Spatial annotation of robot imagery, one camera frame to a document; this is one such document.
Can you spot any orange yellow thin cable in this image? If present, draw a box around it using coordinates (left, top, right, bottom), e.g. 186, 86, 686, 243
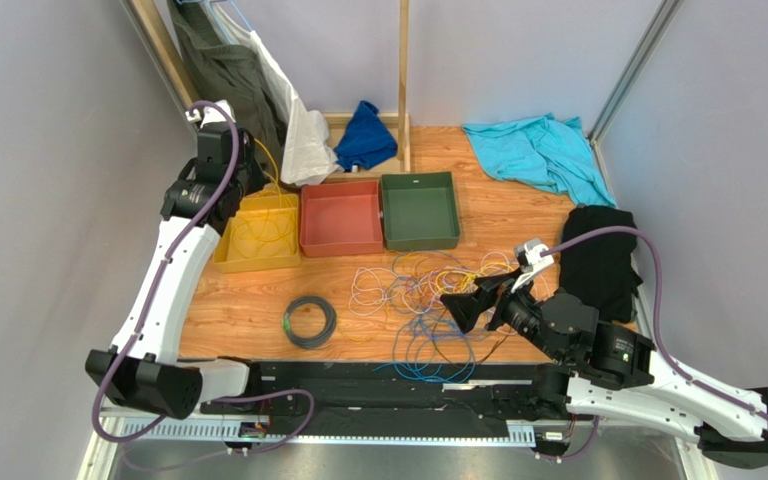
230, 136, 492, 344

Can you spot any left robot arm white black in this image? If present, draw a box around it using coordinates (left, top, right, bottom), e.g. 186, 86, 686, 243
85, 123, 266, 420

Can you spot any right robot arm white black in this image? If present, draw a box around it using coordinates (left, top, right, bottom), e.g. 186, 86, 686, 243
440, 273, 768, 470

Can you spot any olive green garment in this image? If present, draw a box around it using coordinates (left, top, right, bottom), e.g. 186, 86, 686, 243
167, 1, 287, 178

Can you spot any black cloth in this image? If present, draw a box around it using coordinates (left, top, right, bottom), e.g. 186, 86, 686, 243
559, 205, 642, 324

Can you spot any white garment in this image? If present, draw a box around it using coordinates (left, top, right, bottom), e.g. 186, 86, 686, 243
211, 7, 338, 186

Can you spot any yellow plastic bin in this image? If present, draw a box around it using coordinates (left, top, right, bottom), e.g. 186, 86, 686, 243
212, 190, 301, 274

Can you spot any green plastic bin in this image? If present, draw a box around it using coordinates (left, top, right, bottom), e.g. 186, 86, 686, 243
380, 172, 461, 252

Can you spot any red plastic bin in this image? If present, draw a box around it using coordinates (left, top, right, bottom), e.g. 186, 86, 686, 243
300, 181, 384, 258

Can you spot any dark blue cloth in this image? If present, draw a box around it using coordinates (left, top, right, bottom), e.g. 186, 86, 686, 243
334, 100, 398, 172

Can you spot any cyan cloth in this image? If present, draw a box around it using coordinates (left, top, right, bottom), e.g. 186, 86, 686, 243
462, 113, 617, 207

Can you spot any bright yellow cable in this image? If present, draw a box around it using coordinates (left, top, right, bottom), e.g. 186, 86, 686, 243
433, 259, 515, 294

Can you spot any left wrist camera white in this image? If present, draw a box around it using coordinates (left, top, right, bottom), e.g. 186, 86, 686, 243
185, 100, 236, 129

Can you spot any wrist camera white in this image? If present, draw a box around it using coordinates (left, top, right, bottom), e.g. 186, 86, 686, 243
185, 100, 236, 129
511, 238, 554, 292

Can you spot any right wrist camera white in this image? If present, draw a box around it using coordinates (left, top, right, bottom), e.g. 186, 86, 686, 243
511, 238, 554, 292

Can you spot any blue thin cable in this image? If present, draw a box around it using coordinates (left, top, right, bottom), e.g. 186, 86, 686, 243
373, 249, 478, 384

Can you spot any grey coiled cable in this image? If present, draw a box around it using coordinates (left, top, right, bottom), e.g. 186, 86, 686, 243
282, 296, 339, 351

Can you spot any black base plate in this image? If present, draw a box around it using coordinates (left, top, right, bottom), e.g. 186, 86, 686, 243
197, 361, 571, 430

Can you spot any wooden rack frame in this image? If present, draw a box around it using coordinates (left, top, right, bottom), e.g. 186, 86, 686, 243
124, 1, 414, 183

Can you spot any aluminium rail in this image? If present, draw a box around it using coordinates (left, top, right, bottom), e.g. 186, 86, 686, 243
141, 407, 536, 448

